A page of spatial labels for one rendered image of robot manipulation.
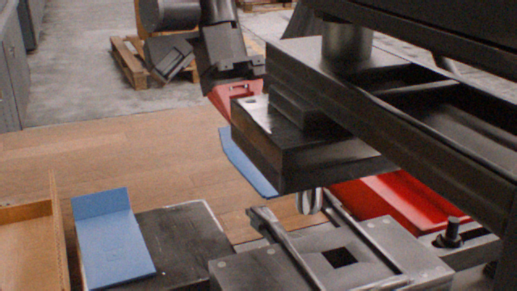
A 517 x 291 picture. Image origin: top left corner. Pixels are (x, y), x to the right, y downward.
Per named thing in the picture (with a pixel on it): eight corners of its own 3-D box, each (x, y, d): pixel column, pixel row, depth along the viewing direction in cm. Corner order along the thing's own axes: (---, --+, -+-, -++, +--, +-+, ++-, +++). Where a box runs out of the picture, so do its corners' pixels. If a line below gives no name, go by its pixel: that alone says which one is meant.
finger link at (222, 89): (229, 141, 65) (212, 70, 65) (214, 148, 71) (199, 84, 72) (276, 131, 67) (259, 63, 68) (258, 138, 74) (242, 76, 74)
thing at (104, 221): (128, 204, 67) (126, 185, 66) (156, 274, 55) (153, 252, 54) (73, 216, 65) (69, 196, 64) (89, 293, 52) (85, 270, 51)
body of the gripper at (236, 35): (220, 75, 63) (206, 18, 63) (201, 93, 72) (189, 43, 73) (267, 67, 65) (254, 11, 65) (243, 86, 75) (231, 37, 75)
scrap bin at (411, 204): (376, 162, 83) (380, 128, 80) (494, 249, 62) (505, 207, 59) (312, 175, 79) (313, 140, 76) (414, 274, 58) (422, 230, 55)
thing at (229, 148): (266, 137, 71) (265, 117, 70) (321, 185, 58) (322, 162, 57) (219, 147, 68) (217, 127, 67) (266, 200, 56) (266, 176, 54)
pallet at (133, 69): (257, 74, 416) (257, 57, 409) (135, 90, 380) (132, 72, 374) (211, 40, 515) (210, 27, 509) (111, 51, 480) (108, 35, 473)
